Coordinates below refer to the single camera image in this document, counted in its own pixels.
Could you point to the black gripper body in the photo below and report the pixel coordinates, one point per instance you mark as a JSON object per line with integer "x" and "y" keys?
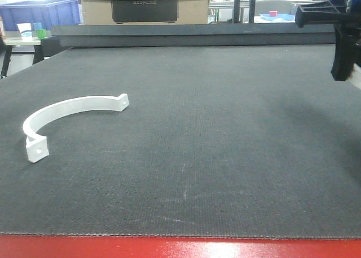
{"x": 345, "y": 18}

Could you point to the pink cube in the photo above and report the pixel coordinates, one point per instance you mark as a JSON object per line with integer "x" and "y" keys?
{"x": 273, "y": 13}

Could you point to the large brown cardboard box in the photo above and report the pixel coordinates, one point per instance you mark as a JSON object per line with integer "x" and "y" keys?
{"x": 144, "y": 12}

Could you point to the blue plastic crate on table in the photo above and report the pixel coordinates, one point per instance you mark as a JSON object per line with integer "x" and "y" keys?
{"x": 49, "y": 13}

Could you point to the blue and green stacked cups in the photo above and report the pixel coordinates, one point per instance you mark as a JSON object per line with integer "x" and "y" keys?
{"x": 39, "y": 30}

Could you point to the white paper cup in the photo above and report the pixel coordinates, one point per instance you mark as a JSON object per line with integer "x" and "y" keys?
{"x": 25, "y": 30}

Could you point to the folding side table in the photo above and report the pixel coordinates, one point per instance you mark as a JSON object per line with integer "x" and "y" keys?
{"x": 12, "y": 42}

